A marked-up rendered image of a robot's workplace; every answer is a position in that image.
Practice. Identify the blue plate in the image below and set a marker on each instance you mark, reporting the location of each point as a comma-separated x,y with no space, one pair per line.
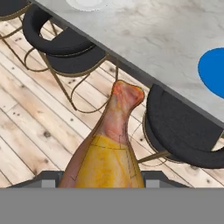
213,71

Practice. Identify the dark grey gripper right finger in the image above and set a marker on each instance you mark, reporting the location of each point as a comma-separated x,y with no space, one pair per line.
157,178

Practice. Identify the black bar stool gold frame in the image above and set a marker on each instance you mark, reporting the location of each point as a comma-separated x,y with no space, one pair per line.
62,46
11,7
183,128

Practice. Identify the white plate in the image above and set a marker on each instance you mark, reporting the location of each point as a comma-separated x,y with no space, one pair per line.
86,3

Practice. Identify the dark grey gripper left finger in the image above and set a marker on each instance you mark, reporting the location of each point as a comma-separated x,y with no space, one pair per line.
46,178

